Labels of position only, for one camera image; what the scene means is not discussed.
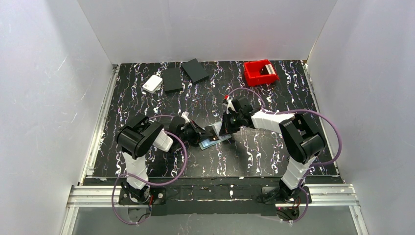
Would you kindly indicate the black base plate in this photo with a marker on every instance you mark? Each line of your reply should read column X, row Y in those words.
column 223, row 195

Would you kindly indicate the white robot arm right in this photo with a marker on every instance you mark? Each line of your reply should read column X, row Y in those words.
column 302, row 137

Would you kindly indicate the white striped credit card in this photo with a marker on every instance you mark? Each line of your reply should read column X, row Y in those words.
column 269, row 69

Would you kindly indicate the black flat box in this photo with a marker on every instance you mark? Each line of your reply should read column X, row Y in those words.
column 172, row 81

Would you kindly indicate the red plastic bin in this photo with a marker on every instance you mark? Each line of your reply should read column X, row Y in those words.
column 254, row 73

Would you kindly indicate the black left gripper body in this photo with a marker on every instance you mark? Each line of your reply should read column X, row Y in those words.
column 195, row 130

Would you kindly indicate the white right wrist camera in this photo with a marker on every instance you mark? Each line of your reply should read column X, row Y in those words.
column 230, row 109

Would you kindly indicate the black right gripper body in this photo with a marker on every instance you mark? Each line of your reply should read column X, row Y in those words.
column 225, row 124

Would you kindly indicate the black flat box angled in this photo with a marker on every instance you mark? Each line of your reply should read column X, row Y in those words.
column 195, row 71

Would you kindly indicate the white small box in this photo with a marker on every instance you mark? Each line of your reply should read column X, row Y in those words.
column 152, row 84

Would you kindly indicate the aluminium rail frame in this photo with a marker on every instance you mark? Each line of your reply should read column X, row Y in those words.
column 334, row 210

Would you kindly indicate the mint green card holder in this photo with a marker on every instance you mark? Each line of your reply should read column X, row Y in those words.
column 207, row 143

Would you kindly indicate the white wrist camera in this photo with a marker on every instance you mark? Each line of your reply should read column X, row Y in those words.
column 184, row 115
column 230, row 109

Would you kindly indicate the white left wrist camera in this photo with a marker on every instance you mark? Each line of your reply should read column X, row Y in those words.
column 184, row 115

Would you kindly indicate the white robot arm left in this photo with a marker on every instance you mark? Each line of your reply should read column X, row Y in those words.
column 141, row 133

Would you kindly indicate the dark striped credit card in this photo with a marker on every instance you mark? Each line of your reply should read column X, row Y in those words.
column 212, row 134

